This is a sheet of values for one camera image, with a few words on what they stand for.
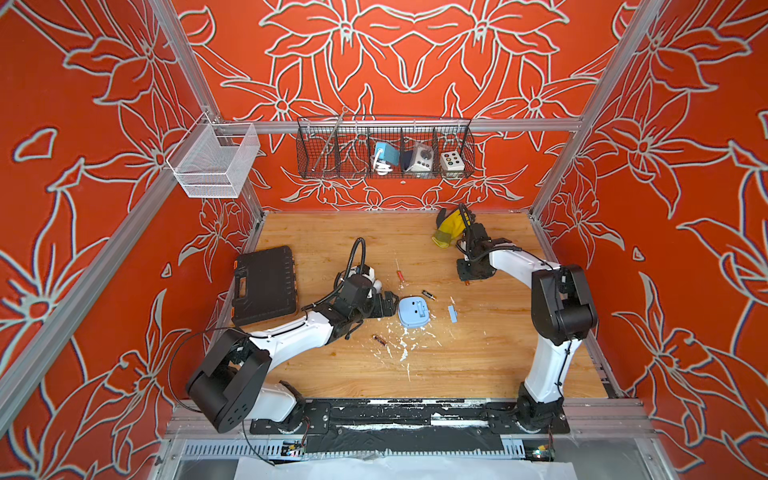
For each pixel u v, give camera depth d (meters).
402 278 1.00
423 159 0.91
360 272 0.77
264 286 0.94
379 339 0.86
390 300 0.77
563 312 0.50
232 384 0.42
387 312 0.76
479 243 0.79
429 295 0.95
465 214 1.11
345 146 1.00
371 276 0.79
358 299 0.67
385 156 0.85
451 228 1.11
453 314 0.91
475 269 0.85
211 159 0.93
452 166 0.93
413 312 0.88
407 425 0.73
